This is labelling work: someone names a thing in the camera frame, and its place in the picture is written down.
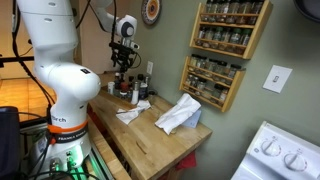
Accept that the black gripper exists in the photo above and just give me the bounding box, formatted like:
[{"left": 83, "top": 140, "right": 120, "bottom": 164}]
[{"left": 112, "top": 42, "right": 134, "bottom": 73}]

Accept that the white spice shaker container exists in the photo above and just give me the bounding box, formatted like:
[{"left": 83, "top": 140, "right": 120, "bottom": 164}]
[{"left": 107, "top": 81, "right": 116, "bottom": 96}]

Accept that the white cap sauce bottle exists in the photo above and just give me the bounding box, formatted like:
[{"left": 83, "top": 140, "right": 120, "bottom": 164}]
[{"left": 114, "top": 72, "right": 122, "bottom": 90}]

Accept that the red lid spice jar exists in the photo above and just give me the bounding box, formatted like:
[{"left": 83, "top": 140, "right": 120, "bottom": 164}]
[{"left": 119, "top": 82, "right": 130, "bottom": 98}]

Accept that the tall steel white mill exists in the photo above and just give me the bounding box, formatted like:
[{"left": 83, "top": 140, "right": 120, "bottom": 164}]
[{"left": 130, "top": 80, "right": 141, "bottom": 106}]

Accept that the black bottle white label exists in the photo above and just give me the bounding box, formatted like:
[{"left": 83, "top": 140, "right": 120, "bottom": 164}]
[{"left": 138, "top": 73, "right": 150, "bottom": 101}]

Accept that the crumpled white paper towel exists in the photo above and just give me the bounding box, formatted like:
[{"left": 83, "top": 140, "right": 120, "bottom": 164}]
[{"left": 115, "top": 99, "right": 152, "bottom": 126}]

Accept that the glass spice jar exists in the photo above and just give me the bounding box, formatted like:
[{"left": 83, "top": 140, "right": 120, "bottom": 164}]
[
  {"left": 205, "top": 0, "right": 215, "bottom": 23},
  {"left": 227, "top": 63, "right": 242, "bottom": 84},
  {"left": 240, "top": 28, "right": 253, "bottom": 55},
  {"left": 214, "top": 26, "right": 224, "bottom": 50},
  {"left": 198, "top": 26, "right": 207, "bottom": 46},
  {"left": 197, "top": 55, "right": 207, "bottom": 74},
  {"left": 219, "top": 88, "right": 230, "bottom": 105},
  {"left": 215, "top": 60, "right": 228, "bottom": 79},
  {"left": 250, "top": 0, "right": 265, "bottom": 26},
  {"left": 238, "top": 0, "right": 252, "bottom": 25},
  {"left": 189, "top": 54, "right": 199, "bottom": 72},
  {"left": 205, "top": 27, "right": 215, "bottom": 48},
  {"left": 226, "top": 0, "right": 240, "bottom": 24},
  {"left": 191, "top": 75, "right": 200, "bottom": 92},
  {"left": 230, "top": 27, "right": 242, "bottom": 53},
  {"left": 206, "top": 58, "right": 217, "bottom": 76},
  {"left": 197, "top": 78, "right": 207, "bottom": 95},
  {"left": 213, "top": 0, "right": 226, "bottom": 23},
  {"left": 185, "top": 73, "right": 194, "bottom": 89},
  {"left": 222, "top": 28, "right": 232, "bottom": 51}
]

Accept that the crumpled white bag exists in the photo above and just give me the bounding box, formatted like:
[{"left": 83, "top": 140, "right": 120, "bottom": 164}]
[{"left": 154, "top": 93, "right": 203, "bottom": 136}]

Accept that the pale blue paper card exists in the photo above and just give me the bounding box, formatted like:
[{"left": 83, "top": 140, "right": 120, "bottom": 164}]
[{"left": 181, "top": 109, "right": 203, "bottom": 130}]

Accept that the black stand bar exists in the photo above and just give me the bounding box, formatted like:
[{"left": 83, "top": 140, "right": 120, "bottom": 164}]
[{"left": 0, "top": 55, "right": 36, "bottom": 66}]

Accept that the red cloth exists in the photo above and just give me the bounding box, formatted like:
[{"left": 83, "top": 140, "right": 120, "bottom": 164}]
[{"left": 175, "top": 151, "right": 198, "bottom": 172}]

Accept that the black box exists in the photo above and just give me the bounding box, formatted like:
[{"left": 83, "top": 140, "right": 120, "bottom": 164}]
[{"left": 0, "top": 106, "right": 21, "bottom": 179}]

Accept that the white stove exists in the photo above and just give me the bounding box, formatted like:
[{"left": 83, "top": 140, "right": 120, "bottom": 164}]
[{"left": 230, "top": 120, "right": 320, "bottom": 180}]

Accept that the white stove knob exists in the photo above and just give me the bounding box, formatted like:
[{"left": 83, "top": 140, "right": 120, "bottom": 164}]
[
  {"left": 283, "top": 152, "right": 308, "bottom": 173},
  {"left": 260, "top": 139, "right": 282, "bottom": 158}
]

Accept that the black hanging pan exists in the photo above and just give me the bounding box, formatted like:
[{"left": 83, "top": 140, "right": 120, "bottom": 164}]
[{"left": 293, "top": 0, "right": 320, "bottom": 24}]

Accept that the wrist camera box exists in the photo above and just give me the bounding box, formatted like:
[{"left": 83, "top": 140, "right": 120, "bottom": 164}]
[{"left": 128, "top": 40, "right": 141, "bottom": 51}]

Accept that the white wall outlet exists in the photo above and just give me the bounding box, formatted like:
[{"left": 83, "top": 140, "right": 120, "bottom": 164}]
[{"left": 146, "top": 60, "right": 155, "bottom": 76}]

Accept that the decorative wall plate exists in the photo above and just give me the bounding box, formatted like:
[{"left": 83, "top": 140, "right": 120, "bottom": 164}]
[{"left": 140, "top": 0, "right": 163, "bottom": 27}]

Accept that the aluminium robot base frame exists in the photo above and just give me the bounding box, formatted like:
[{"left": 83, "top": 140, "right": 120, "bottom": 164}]
[{"left": 69, "top": 143, "right": 116, "bottom": 180}]

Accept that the wooden wall spice rack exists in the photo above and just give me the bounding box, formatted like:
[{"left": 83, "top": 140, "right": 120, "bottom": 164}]
[
  {"left": 178, "top": 54, "right": 247, "bottom": 113},
  {"left": 189, "top": 0, "right": 274, "bottom": 61}
]

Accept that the white light switch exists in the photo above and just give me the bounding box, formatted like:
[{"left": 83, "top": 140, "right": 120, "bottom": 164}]
[{"left": 262, "top": 64, "right": 294, "bottom": 94}]

